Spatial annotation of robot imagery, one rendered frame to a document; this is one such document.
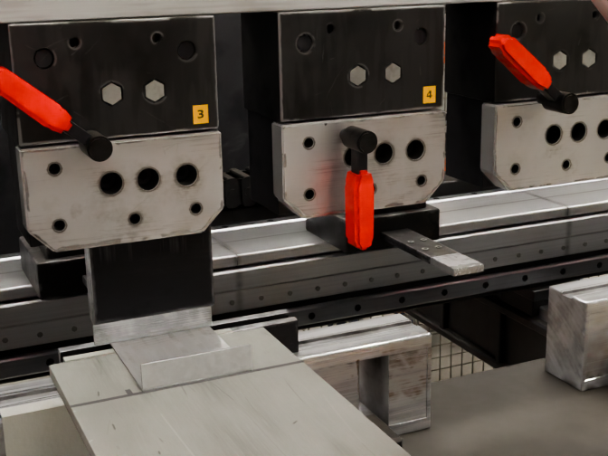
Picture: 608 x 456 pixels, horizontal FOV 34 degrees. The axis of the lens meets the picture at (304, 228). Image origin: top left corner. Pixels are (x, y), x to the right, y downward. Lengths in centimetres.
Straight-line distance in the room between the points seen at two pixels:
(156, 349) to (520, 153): 36
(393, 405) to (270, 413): 25
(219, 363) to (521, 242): 62
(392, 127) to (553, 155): 17
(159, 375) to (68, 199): 14
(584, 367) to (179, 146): 49
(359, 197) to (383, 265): 40
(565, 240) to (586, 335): 32
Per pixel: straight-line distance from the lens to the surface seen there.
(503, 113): 88
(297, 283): 113
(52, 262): 99
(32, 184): 73
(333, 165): 80
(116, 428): 69
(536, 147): 91
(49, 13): 73
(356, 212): 78
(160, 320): 83
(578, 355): 104
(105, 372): 78
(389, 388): 91
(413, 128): 83
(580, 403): 102
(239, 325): 87
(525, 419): 98
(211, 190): 77
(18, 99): 69
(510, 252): 128
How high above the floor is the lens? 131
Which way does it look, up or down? 16 degrees down
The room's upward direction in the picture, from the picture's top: 1 degrees counter-clockwise
